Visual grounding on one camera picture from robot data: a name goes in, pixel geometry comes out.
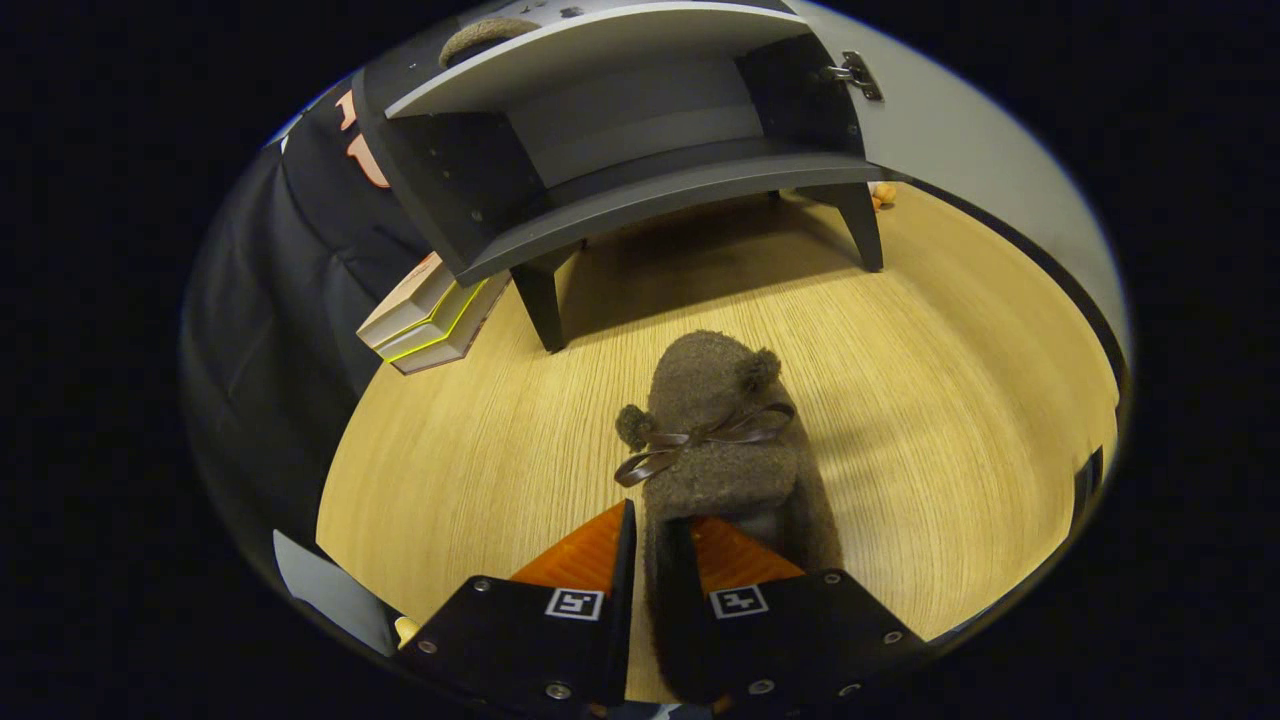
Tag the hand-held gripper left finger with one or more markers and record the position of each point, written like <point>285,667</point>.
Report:
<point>620,620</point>

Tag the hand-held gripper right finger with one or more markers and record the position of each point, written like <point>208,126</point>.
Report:
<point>790,640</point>

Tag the dark grey shoe cabinet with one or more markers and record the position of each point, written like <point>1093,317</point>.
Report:
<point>640,195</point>

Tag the pale grey sheet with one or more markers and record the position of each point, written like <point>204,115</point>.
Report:
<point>330,590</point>

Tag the yellow edged book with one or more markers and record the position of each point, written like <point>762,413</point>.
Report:
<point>440,325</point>

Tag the penguin plush toy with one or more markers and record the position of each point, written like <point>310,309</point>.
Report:
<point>884,193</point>

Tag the black backdrop cloth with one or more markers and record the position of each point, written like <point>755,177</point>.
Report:
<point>270,300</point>

